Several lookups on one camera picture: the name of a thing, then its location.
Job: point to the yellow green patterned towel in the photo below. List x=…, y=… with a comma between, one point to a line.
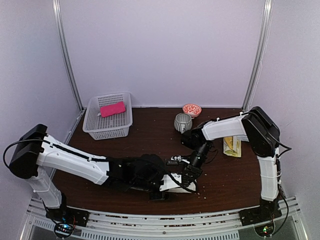
x=232, y=146

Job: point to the right aluminium corner post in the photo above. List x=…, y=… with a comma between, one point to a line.
x=261, y=47

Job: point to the left aluminium corner post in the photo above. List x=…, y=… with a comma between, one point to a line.
x=65, y=53

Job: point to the aluminium corner post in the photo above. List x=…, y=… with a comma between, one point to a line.
x=261, y=47
x=65, y=53

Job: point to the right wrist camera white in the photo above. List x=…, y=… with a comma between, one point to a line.
x=177, y=160

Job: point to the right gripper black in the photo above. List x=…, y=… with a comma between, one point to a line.
x=195, y=172

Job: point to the aluminium front rail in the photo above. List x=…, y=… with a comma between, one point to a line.
x=221, y=225

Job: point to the white perforated plastic basket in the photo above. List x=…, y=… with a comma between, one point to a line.
x=114, y=126

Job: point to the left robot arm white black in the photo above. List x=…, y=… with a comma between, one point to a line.
x=36, y=149

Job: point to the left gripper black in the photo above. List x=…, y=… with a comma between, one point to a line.
x=153, y=197

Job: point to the pink microfibre towel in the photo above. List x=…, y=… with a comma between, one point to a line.
x=112, y=109

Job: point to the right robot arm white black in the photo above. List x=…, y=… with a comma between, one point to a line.
x=259, y=195

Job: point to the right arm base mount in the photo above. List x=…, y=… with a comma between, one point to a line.
x=256, y=215

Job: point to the red white patterned bowl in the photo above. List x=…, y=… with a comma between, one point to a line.
x=192, y=109

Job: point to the beige towel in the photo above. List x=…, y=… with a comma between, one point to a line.
x=186, y=182

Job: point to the grey striped ceramic mug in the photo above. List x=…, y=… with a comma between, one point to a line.
x=182, y=122

